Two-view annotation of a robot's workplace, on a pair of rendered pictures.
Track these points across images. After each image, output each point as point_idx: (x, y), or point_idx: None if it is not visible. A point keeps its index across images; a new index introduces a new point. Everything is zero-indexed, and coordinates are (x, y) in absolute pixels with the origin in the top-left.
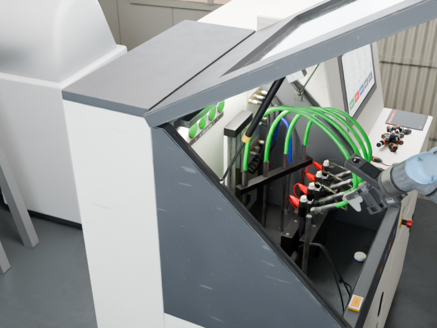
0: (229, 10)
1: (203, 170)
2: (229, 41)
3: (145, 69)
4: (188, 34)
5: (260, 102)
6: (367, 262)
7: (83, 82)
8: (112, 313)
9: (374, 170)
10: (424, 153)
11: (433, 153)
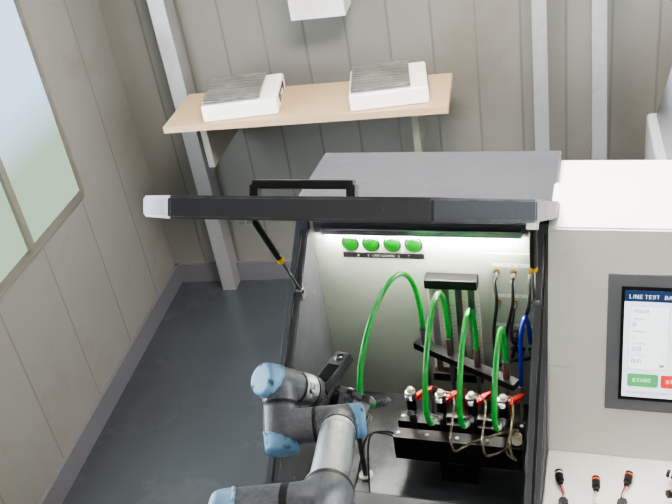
0: (660, 168)
1: (293, 270)
2: (497, 193)
3: (386, 172)
4: (506, 165)
5: (493, 279)
6: (387, 497)
7: (342, 156)
8: None
9: (327, 375)
10: (267, 364)
11: (270, 372)
